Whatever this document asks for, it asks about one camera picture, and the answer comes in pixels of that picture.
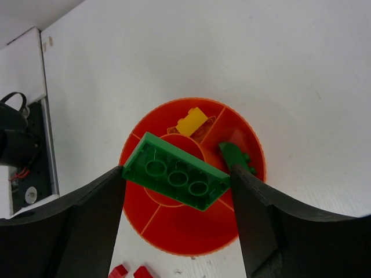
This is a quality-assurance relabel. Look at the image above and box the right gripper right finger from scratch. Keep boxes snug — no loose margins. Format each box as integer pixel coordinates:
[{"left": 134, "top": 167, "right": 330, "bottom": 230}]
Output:
[{"left": 231, "top": 165, "right": 370, "bottom": 277}]

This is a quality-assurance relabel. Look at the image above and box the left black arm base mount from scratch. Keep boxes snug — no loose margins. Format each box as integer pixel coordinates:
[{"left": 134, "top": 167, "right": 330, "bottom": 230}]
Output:
[{"left": 1, "top": 92, "right": 59, "bottom": 219}]

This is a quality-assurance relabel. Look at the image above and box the orange round divided container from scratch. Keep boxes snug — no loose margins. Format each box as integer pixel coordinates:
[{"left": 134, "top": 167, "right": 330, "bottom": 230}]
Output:
[{"left": 119, "top": 98, "right": 266, "bottom": 256}]

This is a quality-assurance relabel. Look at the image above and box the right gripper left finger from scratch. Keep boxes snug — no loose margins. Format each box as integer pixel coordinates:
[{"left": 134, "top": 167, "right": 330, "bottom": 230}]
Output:
[{"left": 1, "top": 166, "right": 126, "bottom": 277}]

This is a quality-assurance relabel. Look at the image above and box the dark green curved lego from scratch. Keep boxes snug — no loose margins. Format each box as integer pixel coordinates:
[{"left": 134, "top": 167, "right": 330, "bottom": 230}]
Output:
[{"left": 219, "top": 142, "right": 257, "bottom": 175}]

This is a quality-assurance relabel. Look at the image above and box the yellow lego brick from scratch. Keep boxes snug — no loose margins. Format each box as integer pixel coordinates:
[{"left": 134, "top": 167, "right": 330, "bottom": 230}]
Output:
[{"left": 176, "top": 107, "right": 208, "bottom": 136}]

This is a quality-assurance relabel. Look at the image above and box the small red lego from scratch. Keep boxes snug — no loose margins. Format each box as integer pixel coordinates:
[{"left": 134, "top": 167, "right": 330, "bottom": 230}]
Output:
[{"left": 108, "top": 264, "right": 128, "bottom": 278}]

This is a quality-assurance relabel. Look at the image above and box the red sloped lego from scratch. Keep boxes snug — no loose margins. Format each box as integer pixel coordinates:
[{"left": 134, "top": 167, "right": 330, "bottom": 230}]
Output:
[{"left": 133, "top": 265, "right": 158, "bottom": 278}]

